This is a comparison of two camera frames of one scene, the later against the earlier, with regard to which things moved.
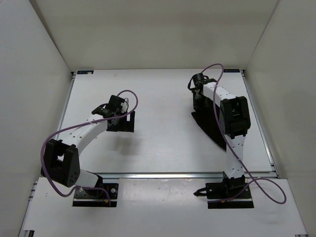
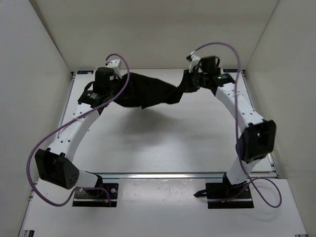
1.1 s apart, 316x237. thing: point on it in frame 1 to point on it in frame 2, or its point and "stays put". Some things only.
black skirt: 205,116 to 145,91
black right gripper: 197,106 to 194,72
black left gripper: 128,125 to 124,81
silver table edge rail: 177,176 stays put
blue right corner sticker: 231,70 stays put
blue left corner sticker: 87,72 stays put
